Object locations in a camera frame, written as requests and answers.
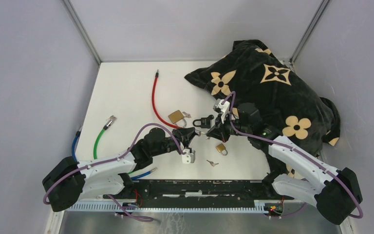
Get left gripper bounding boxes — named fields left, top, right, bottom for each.
left=151, top=128, right=195, bottom=157

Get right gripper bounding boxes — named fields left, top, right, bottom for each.
left=206, top=111, right=251, bottom=143

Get red cable lock keys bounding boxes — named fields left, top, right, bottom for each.
left=195, top=130, right=210, bottom=140

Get small brass padlock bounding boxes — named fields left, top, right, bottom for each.
left=215, top=143, right=228, bottom=156

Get black padlock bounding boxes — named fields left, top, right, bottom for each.
left=192, top=115, right=214, bottom=129

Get large brass padlock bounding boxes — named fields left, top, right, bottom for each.
left=168, top=110, right=187, bottom=128

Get red cable lock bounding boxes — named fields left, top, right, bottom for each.
left=151, top=69, right=180, bottom=129

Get small padlock keys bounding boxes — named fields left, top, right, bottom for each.
left=206, top=160, right=219, bottom=167

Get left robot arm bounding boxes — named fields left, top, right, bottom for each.
left=42, top=123, right=200, bottom=212

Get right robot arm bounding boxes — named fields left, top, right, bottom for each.
left=206, top=99, right=363, bottom=225

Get large padlock keys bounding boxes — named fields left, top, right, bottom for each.
left=182, top=112, right=191, bottom=118

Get black floral blanket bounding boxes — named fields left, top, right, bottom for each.
left=184, top=39, right=341, bottom=175

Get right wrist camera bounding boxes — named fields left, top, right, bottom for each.
left=213, top=99, right=230, bottom=123

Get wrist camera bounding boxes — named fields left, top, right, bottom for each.
left=181, top=148, right=195, bottom=164
left=213, top=99, right=230, bottom=123

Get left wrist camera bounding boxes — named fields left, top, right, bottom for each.
left=181, top=148, right=195, bottom=164

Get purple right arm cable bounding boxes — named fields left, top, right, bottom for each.
left=221, top=91, right=364, bottom=219

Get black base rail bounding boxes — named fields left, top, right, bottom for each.
left=114, top=178, right=292, bottom=208

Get green cable lock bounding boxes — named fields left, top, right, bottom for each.
left=93, top=115, right=117, bottom=161

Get blue cable lock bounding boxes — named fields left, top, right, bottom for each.
left=71, top=128, right=157, bottom=180

